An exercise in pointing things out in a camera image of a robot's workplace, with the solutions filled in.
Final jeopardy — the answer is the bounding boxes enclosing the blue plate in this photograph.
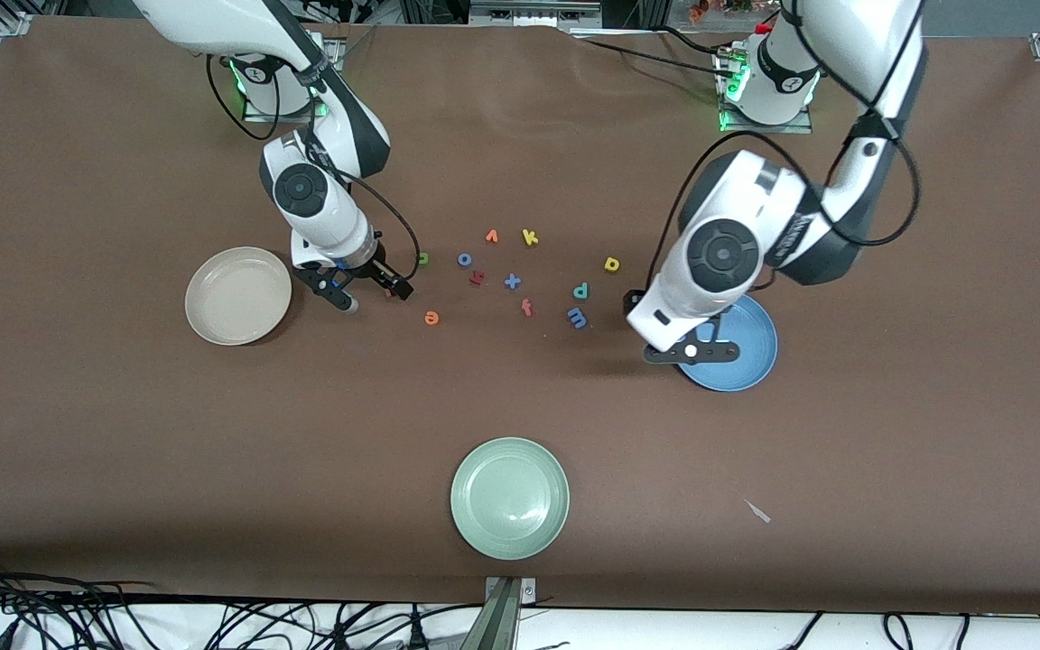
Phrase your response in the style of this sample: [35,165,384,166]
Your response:
[675,293,779,393]

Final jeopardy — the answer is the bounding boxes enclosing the beige plate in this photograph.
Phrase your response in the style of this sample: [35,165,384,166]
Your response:
[184,246,293,347]

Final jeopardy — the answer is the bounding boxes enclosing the brown table cover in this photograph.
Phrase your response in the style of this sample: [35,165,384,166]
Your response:
[0,16,1040,617]

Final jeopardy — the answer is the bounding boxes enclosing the pale green plate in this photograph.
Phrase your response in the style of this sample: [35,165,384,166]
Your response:
[450,437,571,562]

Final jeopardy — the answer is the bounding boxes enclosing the grey power strip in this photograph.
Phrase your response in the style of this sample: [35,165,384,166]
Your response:
[469,0,604,26]

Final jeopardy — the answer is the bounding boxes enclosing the aluminium extrusion beam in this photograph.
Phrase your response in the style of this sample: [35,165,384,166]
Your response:
[459,578,523,650]

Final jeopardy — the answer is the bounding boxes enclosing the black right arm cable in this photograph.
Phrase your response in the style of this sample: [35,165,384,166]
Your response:
[206,54,422,281]

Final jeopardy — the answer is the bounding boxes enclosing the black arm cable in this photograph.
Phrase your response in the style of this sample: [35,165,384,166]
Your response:
[660,0,924,272]
[206,54,422,281]

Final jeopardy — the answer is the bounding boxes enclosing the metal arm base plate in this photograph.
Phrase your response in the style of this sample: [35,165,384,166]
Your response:
[243,86,342,124]
[719,43,815,135]

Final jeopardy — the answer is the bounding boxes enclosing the black cable on table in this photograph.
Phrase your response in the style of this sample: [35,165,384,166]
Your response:
[565,25,738,82]

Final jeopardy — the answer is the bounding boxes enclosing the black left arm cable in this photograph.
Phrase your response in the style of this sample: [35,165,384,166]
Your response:
[660,0,924,272]

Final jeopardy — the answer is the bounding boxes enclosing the metal corner bracket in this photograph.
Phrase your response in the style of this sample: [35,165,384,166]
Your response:
[485,577,538,604]

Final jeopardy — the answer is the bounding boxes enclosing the tangled black cables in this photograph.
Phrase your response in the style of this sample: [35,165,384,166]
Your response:
[0,555,485,650]

